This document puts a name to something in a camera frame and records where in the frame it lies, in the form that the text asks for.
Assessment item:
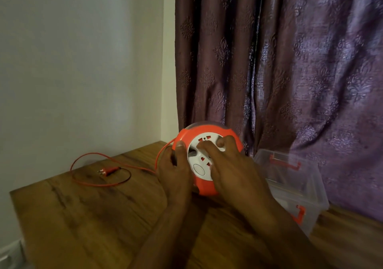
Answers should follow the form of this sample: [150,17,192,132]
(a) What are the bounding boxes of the person's right hand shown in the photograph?
[196,135,271,212]

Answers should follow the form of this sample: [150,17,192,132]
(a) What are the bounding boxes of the person's left hand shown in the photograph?
[157,141,193,206]

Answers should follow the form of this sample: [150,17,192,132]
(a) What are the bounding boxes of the orange extension cord reel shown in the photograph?
[171,121,245,197]

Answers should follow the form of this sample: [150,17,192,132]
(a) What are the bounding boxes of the clear plastic box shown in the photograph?
[253,149,330,236]

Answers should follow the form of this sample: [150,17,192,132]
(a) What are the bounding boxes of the orange power cord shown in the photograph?
[70,138,177,188]

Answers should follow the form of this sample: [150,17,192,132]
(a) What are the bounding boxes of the person's left forearm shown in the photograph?
[128,201,192,269]

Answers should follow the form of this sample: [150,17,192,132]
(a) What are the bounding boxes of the person's right forearm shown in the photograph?
[248,197,333,269]

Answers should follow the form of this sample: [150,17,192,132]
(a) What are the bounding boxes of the purple patterned curtain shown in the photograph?
[175,0,383,222]

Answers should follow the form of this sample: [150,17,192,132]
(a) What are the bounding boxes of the white wall socket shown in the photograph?
[0,239,26,269]

